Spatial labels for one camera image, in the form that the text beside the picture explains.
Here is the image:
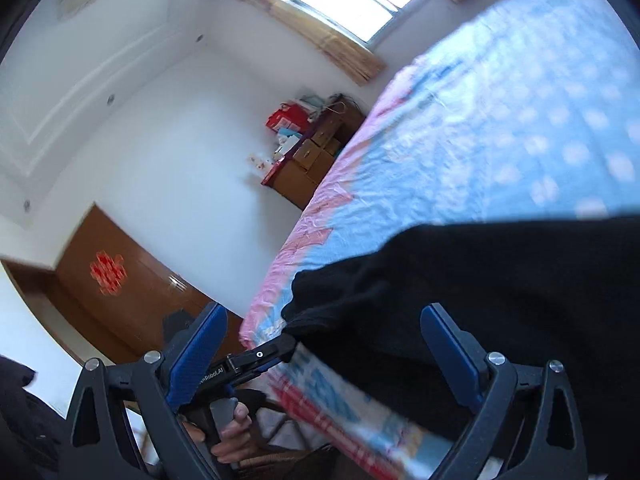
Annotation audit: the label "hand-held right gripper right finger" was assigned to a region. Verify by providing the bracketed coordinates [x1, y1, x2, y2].
[420, 303, 588, 480]

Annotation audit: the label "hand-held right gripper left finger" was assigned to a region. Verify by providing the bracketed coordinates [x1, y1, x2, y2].
[52, 302, 236, 480]

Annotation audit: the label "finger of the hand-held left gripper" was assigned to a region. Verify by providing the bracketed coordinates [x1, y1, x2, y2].
[225, 334, 298, 380]

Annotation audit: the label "black pants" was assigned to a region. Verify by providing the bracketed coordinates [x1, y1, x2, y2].
[281, 215, 640, 476]

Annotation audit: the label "person's left hand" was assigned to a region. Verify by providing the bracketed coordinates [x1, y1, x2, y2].
[182, 402, 251, 471]

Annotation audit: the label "brown wooden door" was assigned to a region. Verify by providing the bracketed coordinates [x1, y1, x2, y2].
[0, 202, 246, 367]

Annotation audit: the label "red paper door decoration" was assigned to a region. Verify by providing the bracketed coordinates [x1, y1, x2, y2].
[90, 252, 126, 296]

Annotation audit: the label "person's dark jacket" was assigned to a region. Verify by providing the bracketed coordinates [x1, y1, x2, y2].
[0, 354, 69, 480]

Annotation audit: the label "wooden desk with drawers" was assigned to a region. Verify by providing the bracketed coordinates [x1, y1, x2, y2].
[260, 94, 368, 211]

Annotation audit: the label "printed blue pink bedsheet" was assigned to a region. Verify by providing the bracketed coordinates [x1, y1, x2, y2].
[239, 0, 640, 480]

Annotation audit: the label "red paper bag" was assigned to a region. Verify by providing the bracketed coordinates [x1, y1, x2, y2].
[266, 102, 313, 133]

